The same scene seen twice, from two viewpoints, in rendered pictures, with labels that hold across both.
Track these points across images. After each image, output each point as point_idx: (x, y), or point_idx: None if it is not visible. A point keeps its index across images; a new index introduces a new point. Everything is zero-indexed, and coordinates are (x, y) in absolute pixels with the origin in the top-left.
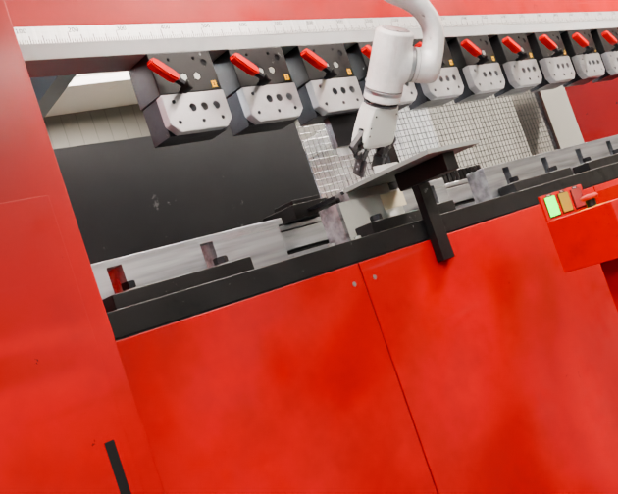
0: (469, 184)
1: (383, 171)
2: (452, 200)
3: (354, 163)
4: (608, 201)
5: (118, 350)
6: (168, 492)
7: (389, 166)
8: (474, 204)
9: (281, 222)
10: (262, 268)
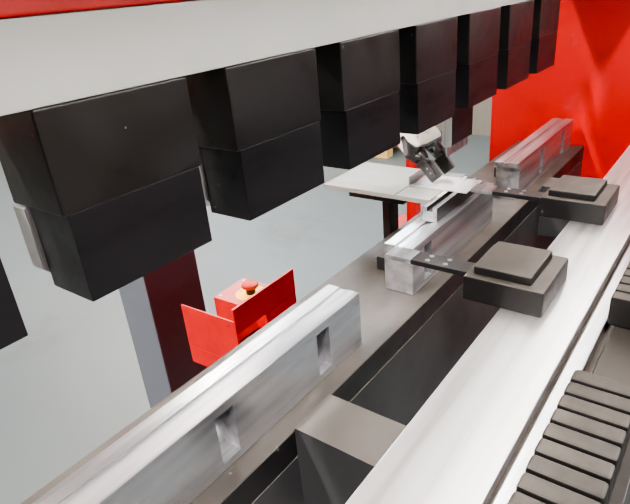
0: (359, 308)
1: (412, 168)
2: (377, 256)
3: (449, 157)
4: (243, 279)
5: (489, 155)
6: None
7: (415, 175)
8: (354, 260)
9: (495, 164)
10: (476, 171)
